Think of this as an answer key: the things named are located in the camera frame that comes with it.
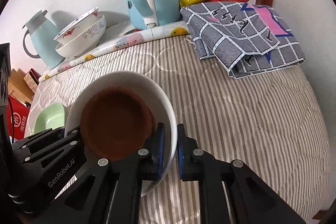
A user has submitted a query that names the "grey checked folded cloth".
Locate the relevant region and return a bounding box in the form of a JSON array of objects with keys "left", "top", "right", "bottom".
[{"left": 180, "top": 2, "right": 306, "bottom": 79}]

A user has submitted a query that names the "fruit patterned plastic mat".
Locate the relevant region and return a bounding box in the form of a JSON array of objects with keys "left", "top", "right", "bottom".
[{"left": 39, "top": 21, "right": 190, "bottom": 83}]

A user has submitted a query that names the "white ceramic bowl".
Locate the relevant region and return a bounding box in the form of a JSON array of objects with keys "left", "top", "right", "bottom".
[{"left": 64, "top": 71, "right": 178, "bottom": 196}]

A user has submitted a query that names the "green square plate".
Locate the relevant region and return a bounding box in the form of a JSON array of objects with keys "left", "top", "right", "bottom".
[{"left": 34, "top": 102, "right": 67, "bottom": 134}]

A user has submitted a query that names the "brown bowl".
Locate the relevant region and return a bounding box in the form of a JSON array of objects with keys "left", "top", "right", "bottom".
[{"left": 80, "top": 86, "right": 155, "bottom": 161}]

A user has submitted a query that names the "large white porcelain bowl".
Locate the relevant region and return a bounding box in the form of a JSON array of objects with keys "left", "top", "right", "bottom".
[{"left": 55, "top": 14, "right": 106, "bottom": 59}]

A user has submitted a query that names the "light blue thermos jug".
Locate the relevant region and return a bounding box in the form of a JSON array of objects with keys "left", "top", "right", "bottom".
[{"left": 22, "top": 10, "right": 64, "bottom": 69}]

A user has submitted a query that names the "patterned red book box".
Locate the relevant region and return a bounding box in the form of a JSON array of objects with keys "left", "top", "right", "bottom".
[{"left": 23, "top": 68, "right": 41, "bottom": 94}]

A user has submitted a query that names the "red paper bag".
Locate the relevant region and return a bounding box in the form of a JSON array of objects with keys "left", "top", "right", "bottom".
[{"left": 6, "top": 97, "right": 30, "bottom": 141}]

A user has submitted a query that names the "brown cardboard box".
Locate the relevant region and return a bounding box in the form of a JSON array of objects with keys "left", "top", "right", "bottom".
[{"left": 8, "top": 69, "right": 34, "bottom": 104}]

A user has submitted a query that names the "striped quilted bed cover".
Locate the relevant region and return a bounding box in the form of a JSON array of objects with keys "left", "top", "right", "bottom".
[{"left": 25, "top": 36, "right": 330, "bottom": 221}]

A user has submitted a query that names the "blue patterned porcelain bowl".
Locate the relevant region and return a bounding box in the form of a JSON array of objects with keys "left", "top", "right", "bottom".
[{"left": 54, "top": 7, "right": 98, "bottom": 45}]

